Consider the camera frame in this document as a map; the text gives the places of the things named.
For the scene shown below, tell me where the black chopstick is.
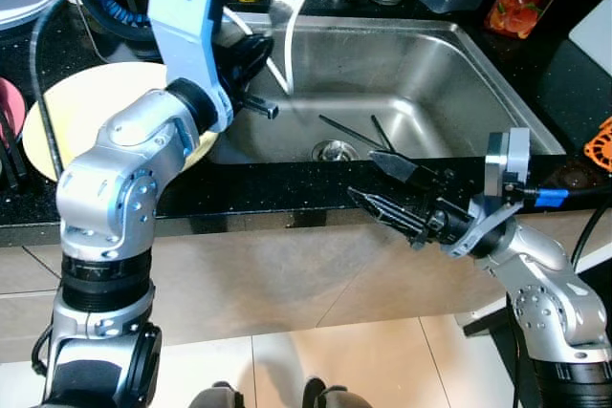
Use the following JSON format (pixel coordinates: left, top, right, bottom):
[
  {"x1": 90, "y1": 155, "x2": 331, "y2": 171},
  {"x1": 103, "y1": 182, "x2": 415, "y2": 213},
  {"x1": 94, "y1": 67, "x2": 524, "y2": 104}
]
[
  {"x1": 318, "y1": 114, "x2": 389, "y2": 152},
  {"x1": 370, "y1": 114, "x2": 396, "y2": 152}
]

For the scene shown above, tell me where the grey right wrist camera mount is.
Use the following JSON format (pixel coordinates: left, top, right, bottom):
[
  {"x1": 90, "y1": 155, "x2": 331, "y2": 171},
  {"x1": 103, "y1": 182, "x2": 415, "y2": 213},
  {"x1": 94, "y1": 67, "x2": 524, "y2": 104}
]
[{"x1": 448, "y1": 126, "x2": 533, "y2": 258}]

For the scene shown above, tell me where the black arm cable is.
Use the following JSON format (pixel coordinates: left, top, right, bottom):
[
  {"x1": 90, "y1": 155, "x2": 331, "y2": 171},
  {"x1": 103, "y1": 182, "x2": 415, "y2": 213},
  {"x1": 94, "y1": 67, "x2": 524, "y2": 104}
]
[{"x1": 29, "y1": 0, "x2": 146, "y2": 182}]

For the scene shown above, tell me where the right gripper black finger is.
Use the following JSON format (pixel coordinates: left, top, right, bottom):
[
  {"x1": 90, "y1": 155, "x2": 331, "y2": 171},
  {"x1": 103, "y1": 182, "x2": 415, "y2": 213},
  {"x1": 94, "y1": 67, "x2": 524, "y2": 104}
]
[
  {"x1": 347, "y1": 188, "x2": 433, "y2": 237},
  {"x1": 368, "y1": 150, "x2": 437, "y2": 192}
]

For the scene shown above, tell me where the grey robot left leg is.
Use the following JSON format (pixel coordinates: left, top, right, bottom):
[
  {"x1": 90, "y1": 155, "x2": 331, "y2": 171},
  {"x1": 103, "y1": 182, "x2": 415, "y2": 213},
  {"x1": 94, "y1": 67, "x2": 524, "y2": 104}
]
[{"x1": 186, "y1": 381, "x2": 246, "y2": 408}]

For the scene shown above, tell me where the pale blue left wrist camera mount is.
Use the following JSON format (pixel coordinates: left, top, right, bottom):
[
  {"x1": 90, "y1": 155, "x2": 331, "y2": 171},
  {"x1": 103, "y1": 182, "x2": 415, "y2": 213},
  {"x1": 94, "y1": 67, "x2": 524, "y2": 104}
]
[{"x1": 148, "y1": 0, "x2": 236, "y2": 134}]

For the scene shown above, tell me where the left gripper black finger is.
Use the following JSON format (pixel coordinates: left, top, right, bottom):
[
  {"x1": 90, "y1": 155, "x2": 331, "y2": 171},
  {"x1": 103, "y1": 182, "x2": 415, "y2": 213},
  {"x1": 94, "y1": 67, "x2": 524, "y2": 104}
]
[{"x1": 247, "y1": 33, "x2": 276, "y2": 74}]

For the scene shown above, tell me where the pale yellow round plate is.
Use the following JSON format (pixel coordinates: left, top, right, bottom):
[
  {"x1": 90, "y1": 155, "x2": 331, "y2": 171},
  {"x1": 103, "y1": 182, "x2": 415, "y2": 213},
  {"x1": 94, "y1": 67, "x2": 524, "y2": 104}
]
[{"x1": 21, "y1": 62, "x2": 223, "y2": 183}]

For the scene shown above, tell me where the pink bowl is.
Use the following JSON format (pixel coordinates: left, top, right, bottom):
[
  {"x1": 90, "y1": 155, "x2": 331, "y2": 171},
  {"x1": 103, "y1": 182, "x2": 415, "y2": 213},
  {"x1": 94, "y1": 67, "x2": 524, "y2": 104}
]
[{"x1": 0, "y1": 78, "x2": 26, "y2": 141}]

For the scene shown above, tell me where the orange silicone trivet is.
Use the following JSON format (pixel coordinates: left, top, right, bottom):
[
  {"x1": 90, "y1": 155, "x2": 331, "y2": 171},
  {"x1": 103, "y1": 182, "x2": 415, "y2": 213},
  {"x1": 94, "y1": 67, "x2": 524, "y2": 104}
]
[{"x1": 583, "y1": 117, "x2": 612, "y2": 172}]

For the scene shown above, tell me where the white flexible hose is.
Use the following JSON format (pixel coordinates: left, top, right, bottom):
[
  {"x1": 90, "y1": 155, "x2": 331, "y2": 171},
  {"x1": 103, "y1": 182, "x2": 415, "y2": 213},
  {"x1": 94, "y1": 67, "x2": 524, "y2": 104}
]
[
  {"x1": 225, "y1": 7, "x2": 293, "y2": 96},
  {"x1": 283, "y1": 0, "x2": 361, "y2": 94}
]

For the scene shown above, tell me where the black cable with blue tape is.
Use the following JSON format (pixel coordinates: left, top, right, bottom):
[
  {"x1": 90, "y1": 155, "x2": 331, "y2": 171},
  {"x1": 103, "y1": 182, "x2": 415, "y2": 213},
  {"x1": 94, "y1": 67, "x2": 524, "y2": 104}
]
[{"x1": 521, "y1": 183, "x2": 612, "y2": 270}]

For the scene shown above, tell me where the stainless steel sink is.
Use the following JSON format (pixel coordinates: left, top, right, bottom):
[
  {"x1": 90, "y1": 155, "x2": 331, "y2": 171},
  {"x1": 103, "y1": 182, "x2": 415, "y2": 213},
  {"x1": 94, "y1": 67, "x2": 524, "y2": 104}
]
[{"x1": 206, "y1": 14, "x2": 565, "y2": 165}]

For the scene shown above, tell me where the beige base cabinet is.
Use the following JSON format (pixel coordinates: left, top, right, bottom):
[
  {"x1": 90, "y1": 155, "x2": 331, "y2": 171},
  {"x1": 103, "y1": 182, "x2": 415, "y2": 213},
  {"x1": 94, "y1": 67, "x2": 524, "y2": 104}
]
[{"x1": 0, "y1": 205, "x2": 612, "y2": 363}]

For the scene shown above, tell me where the metal sink drain strainer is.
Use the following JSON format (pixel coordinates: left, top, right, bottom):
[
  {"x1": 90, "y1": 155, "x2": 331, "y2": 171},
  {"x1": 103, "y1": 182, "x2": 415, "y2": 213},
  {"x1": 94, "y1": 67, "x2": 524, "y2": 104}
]
[{"x1": 311, "y1": 139, "x2": 358, "y2": 163}]

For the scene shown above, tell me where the white cutting board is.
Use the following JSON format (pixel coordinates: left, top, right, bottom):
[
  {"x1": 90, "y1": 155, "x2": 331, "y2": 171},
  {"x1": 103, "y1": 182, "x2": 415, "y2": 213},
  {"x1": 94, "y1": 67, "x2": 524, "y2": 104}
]
[{"x1": 569, "y1": 0, "x2": 612, "y2": 76}]

